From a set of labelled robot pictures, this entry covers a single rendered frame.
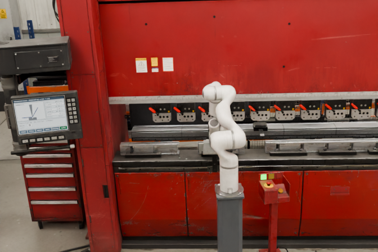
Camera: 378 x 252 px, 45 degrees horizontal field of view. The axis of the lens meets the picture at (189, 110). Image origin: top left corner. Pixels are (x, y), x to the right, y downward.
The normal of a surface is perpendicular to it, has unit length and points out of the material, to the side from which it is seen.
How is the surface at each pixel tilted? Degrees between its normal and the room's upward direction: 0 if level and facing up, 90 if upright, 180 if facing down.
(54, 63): 90
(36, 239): 0
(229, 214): 90
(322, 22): 90
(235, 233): 90
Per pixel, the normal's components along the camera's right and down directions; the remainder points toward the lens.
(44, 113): 0.19, 0.33
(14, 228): -0.04, -0.94
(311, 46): -0.05, 0.35
